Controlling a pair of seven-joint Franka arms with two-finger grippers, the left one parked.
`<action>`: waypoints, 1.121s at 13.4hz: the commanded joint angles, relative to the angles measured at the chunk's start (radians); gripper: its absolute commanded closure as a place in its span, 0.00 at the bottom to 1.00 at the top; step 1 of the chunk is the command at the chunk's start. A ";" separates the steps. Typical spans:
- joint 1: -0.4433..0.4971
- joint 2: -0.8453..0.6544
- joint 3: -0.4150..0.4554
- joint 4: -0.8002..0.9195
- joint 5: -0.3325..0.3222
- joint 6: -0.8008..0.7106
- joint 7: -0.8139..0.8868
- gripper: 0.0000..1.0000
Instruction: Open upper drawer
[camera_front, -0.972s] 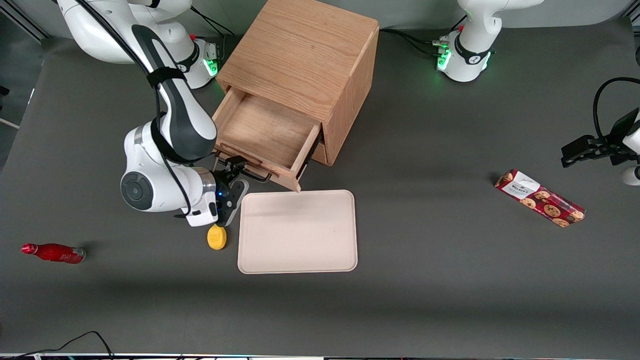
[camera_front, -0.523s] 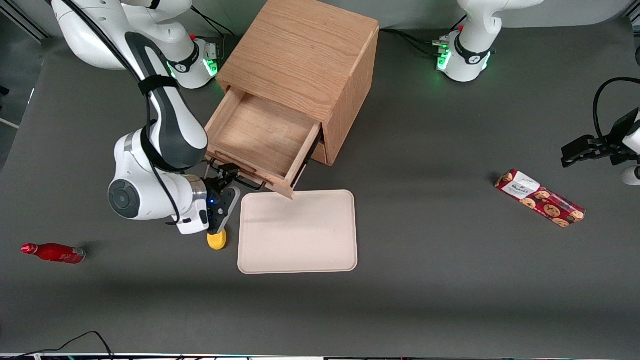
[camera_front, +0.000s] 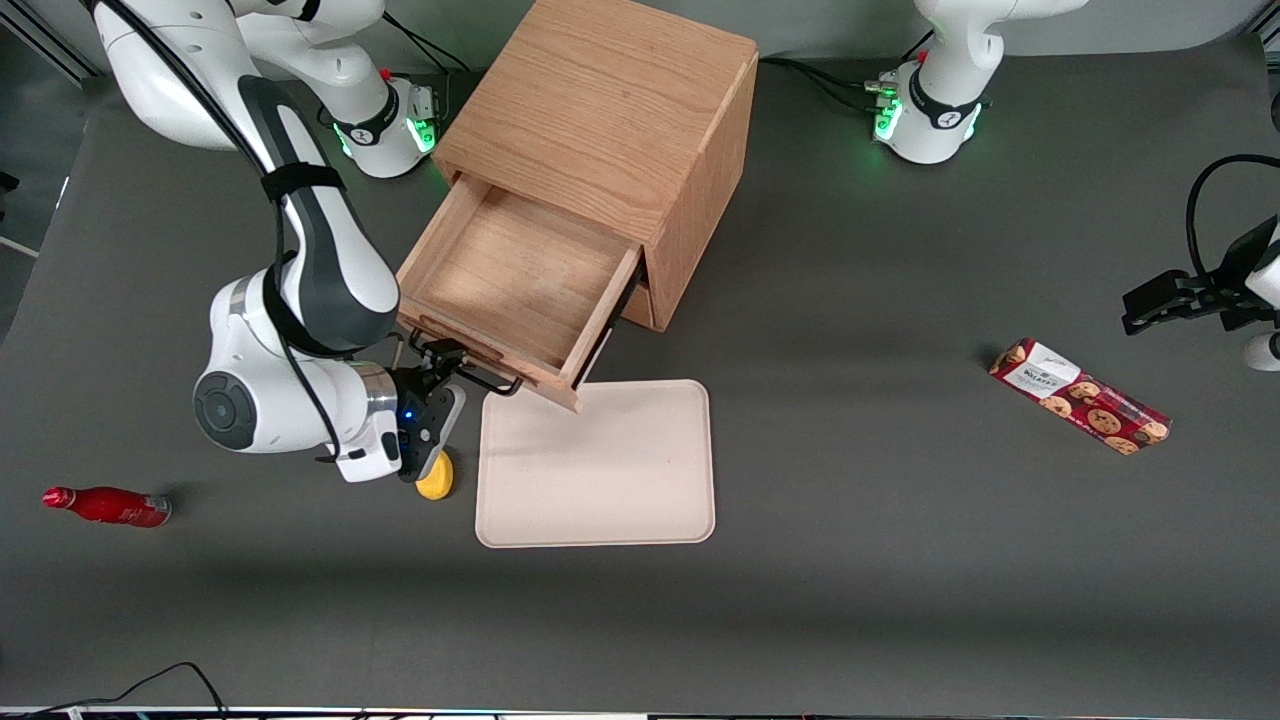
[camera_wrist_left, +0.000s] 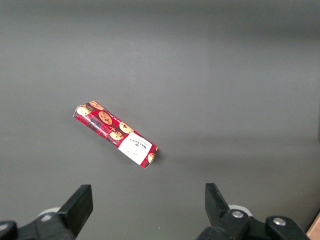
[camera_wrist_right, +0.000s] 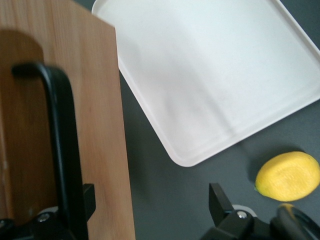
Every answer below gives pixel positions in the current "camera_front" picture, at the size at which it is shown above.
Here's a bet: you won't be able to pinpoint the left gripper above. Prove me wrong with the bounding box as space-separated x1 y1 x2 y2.
1121 215 1280 337

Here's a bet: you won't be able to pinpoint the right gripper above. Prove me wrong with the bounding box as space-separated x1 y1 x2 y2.
335 339 472 485

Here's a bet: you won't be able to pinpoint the wooden drawer with black handle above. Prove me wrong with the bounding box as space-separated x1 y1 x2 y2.
396 172 647 414
617 283 657 332

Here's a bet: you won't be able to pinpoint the wooden drawer cabinet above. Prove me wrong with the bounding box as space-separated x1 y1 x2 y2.
432 0 760 333

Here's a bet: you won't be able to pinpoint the yellow lemon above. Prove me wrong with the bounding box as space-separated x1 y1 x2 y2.
415 452 455 501

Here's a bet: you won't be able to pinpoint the red cookie box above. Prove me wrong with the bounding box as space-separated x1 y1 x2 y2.
988 337 1173 457

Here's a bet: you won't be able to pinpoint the beige rectangular tray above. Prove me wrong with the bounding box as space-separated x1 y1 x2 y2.
475 379 717 549

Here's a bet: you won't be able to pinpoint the red bottle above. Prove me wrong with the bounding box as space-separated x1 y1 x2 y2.
42 486 173 529

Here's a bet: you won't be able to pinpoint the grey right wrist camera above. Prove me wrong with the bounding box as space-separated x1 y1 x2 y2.
404 385 469 484

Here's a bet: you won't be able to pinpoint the black left gripper cable loop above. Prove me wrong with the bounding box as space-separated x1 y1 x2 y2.
1186 154 1280 289

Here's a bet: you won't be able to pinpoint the black right arm base cable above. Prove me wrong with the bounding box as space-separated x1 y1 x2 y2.
380 10 471 76

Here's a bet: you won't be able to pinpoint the black left arm base cables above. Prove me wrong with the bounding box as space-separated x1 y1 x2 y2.
758 57 901 116

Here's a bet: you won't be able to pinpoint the thin black table-edge cable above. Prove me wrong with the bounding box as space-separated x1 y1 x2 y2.
0 662 231 720

